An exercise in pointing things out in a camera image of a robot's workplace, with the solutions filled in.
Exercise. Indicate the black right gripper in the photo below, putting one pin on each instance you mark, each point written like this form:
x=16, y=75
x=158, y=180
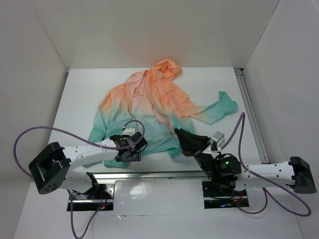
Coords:
x=192, y=144

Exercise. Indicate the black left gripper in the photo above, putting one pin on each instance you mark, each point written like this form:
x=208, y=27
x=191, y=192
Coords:
x=135, y=156

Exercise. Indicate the orange and teal jacket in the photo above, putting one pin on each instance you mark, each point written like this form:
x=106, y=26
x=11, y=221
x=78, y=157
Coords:
x=152, y=97

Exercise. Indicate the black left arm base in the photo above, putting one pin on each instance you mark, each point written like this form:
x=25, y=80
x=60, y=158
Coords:
x=99, y=195

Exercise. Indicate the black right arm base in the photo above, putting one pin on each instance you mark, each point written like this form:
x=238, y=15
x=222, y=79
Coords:
x=216, y=198

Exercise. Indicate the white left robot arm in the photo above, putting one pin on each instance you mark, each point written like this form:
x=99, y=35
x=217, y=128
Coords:
x=55, y=166

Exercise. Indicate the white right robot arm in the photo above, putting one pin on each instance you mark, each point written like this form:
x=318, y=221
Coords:
x=294, y=174

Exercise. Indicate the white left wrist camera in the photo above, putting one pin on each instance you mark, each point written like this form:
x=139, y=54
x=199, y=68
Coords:
x=128, y=130

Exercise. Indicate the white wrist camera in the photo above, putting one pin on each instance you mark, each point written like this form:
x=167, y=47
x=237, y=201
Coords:
x=217, y=141
x=128, y=130

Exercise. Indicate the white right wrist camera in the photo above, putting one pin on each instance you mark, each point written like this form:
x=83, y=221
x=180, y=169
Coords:
x=217, y=141

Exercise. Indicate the aluminium rail front table edge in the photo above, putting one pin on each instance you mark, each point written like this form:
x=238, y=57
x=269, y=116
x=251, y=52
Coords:
x=150, y=175

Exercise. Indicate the aluminium rail table edge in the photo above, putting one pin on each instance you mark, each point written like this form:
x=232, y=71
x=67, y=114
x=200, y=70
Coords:
x=150, y=175
x=252, y=116

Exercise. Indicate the aluminium rail right table edge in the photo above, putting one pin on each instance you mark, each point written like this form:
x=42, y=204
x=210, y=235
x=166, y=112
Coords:
x=252, y=116

